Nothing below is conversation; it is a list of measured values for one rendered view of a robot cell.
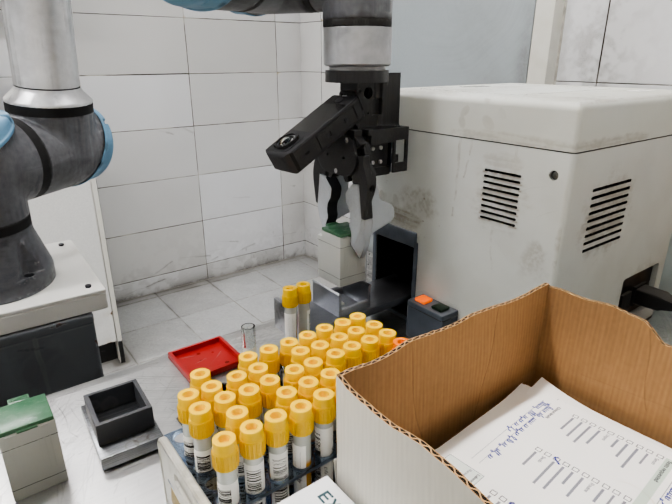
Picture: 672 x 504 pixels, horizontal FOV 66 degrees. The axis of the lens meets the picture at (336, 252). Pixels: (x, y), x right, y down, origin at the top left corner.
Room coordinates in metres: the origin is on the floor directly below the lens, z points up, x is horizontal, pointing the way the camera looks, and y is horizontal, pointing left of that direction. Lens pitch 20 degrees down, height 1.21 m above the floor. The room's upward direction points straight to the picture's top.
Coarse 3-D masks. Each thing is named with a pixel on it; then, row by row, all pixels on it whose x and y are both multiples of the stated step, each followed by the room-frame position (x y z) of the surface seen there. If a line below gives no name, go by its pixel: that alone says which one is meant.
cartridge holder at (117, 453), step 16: (128, 384) 0.44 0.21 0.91; (96, 400) 0.42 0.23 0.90; (112, 400) 0.43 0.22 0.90; (128, 400) 0.43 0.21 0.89; (144, 400) 0.41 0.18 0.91; (96, 416) 0.39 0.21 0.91; (112, 416) 0.41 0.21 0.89; (128, 416) 0.39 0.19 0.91; (144, 416) 0.39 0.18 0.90; (96, 432) 0.37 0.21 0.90; (112, 432) 0.38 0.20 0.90; (128, 432) 0.39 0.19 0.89; (144, 432) 0.39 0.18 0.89; (160, 432) 0.39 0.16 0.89; (96, 448) 0.37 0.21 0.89; (112, 448) 0.37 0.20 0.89; (128, 448) 0.37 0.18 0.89; (144, 448) 0.38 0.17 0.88; (112, 464) 0.36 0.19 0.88
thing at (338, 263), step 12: (324, 240) 0.60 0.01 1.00; (336, 240) 0.58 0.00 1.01; (348, 240) 0.58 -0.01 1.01; (324, 252) 0.60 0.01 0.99; (336, 252) 0.58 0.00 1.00; (348, 252) 0.58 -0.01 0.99; (324, 264) 0.60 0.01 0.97; (336, 264) 0.58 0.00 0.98; (348, 264) 0.58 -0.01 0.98; (360, 264) 0.59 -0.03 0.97; (324, 276) 0.60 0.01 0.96; (336, 276) 0.58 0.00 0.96; (348, 276) 0.58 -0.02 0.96; (360, 276) 0.59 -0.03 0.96
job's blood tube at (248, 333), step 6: (246, 324) 0.43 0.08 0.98; (252, 324) 0.43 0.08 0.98; (246, 330) 0.42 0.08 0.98; (252, 330) 0.42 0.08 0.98; (246, 336) 0.42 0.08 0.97; (252, 336) 0.42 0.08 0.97; (246, 342) 0.42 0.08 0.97; (252, 342) 0.42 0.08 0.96; (246, 348) 0.42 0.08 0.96; (252, 348) 0.42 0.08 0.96
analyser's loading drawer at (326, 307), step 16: (320, 288) 0.60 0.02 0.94; (336, 288) 0.63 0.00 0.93; (352, 288) 0.62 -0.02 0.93; (368, 288) 0.59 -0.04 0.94; (384, 288) 0.65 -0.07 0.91; (400, 288) 0.65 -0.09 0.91; (320, 304) 0.60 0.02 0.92; (336, 304) 0.57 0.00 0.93; (352, 304) 0.58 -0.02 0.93; (368, 304) 0.59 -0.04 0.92; (384, 304) 0.60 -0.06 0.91; (320, 320) 0.56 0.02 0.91
